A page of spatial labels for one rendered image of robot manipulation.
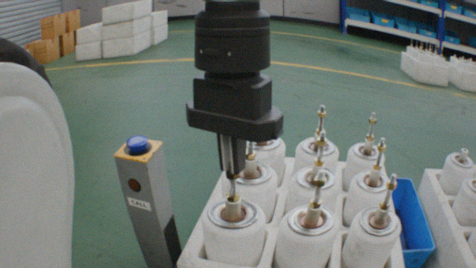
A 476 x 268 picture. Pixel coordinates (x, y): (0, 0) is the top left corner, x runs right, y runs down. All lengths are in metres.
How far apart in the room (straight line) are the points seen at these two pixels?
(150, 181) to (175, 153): 0.66
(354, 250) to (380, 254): 0.05
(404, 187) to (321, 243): 0.50
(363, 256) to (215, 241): 0.23
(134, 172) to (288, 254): 0.28
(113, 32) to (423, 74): 2.83
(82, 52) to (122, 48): 0.57
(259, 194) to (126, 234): 0.42
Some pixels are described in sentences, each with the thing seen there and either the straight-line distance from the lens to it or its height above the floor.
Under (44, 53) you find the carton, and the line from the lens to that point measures 4.00.
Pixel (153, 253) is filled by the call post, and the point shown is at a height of 0.08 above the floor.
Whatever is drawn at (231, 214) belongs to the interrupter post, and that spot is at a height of 0.26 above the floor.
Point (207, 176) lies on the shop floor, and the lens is 1.05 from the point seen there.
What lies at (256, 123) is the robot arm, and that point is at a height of 0.41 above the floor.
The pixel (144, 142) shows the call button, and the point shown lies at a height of 0.33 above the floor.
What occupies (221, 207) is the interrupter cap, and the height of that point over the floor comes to 0.25.
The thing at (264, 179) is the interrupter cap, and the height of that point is 0.25.
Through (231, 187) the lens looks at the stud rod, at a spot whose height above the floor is 0.30.
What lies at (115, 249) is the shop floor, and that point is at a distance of 0.82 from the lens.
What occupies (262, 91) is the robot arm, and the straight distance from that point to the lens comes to 0.38.
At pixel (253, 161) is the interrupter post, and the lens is 0.57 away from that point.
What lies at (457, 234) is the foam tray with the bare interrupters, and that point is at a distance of 0.68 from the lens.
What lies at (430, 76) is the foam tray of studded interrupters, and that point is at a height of 0.07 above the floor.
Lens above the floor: 0.57
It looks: 26 degrees down
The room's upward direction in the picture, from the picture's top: straight up
